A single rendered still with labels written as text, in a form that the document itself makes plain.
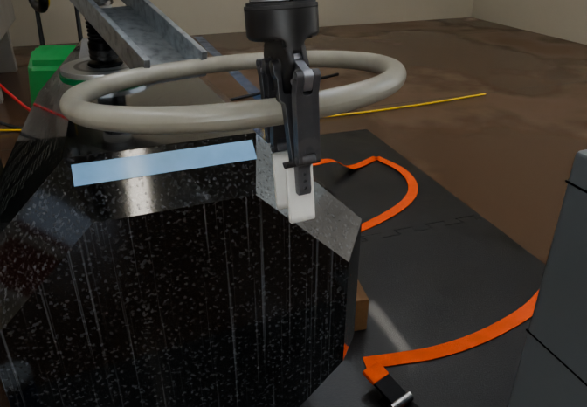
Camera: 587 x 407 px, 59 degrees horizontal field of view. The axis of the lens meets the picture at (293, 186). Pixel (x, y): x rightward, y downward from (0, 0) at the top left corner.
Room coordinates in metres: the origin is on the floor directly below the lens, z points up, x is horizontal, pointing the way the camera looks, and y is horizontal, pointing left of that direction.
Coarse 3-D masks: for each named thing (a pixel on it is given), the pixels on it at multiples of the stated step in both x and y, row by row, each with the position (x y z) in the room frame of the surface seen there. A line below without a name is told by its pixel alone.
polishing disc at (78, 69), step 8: (64, 64) 1.28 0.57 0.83; (72, 64) 1.28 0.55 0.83; (80, 64) 1.28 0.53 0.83; (64, 72) 1.21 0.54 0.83; (72, 72) 1.20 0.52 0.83; (80, 72) 1.20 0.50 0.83; (88, 72) 1.20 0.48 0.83; (96, 72) 1.20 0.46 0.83; (104, 72) 1.20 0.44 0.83; (112, 72) 1.20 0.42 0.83
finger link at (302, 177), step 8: (304, 160) 0.48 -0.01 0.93; (312, 160) 0.48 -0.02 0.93; (296, 168) 0.50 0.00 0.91; (304, 168) 0.50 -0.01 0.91; (296, 176) 0.50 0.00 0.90; (304, 176) 0.50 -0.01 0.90; (296, 184) 0.50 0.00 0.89; (304, 184) 0.49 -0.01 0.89; (296, 192) 0.50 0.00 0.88; (304, 192) 0.49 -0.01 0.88
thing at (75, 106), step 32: (160, 64) 0.92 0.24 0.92; (192, 64) 0.94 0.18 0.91; (224, 64) 0.96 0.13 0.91; (320, 64) 0.93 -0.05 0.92; (352, 64) 0.87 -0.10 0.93; (384, 64) 0.76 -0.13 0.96; (64, 96) 0.65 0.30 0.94; (96, 96) 0.76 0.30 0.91; (320, 96) 0.54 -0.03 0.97; (352, 96) 0.56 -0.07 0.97; (384, 96) 0.61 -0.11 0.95; (96, 128) 0.56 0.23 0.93; (128, 128) 0.53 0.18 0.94; (160, 128) 0.52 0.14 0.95; (192, 128) 0.51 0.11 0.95; (224, 128) 0.51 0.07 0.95
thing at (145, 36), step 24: (72, 0) 1.22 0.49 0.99; (144, 0) 1.16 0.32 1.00; (96, 24) 1.09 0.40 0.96; (120, 24) 1.13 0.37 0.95; (144, 24) 1.15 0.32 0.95; (168, 24) 1.07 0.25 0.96; (120, 48) 0.98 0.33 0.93; (144, 48) 1.03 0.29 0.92; (168, 48) 1.05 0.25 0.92; (192, 48) 0.98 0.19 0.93
